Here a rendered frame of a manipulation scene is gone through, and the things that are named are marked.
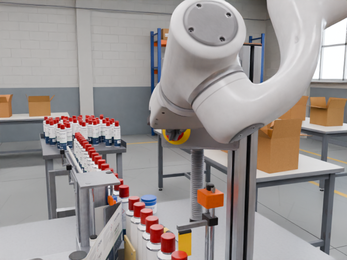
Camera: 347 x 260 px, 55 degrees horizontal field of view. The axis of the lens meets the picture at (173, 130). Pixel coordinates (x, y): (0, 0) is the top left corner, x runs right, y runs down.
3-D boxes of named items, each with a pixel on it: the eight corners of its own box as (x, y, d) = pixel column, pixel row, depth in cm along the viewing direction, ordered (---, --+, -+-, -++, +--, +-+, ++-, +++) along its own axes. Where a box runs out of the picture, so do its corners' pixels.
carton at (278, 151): (223, 162, 261) (224, 114, 255) (274, 156, 282) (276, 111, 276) (258, 176, 223) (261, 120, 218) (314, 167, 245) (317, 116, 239)
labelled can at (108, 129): (112, 146, 271) (112, 121, 268) (106, 147, 268) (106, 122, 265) (110, 145, 275) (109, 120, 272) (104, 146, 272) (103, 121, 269)
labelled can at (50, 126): (44, 138, 307) (42, 116, 304) (106, 134, 329) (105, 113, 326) (46, 148, 266) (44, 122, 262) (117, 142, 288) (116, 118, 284)
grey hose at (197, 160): (187, 222, 85) (187, 140, 81) (199, 219, 86) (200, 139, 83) (193, 227, 81) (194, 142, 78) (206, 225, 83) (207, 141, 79)
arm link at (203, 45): (232, 99, 48) (199, 49, 50) (268, 44, 36) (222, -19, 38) (182, 124, 45) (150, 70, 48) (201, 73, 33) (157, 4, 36)
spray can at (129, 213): (124, 259, 103) (123, 196, 100) (140, 256, 105) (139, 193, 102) (129, 268, 99) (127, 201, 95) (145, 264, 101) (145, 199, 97)
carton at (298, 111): (270, 118, 533) (271, 95, 527) (293, 117, 546) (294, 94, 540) (285, 122, 496) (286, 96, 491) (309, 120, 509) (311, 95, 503)
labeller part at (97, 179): (74, 176, 103) (74, 173, 103) (110, 172, 107) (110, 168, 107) (80, 189, 90) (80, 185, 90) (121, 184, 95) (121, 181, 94)
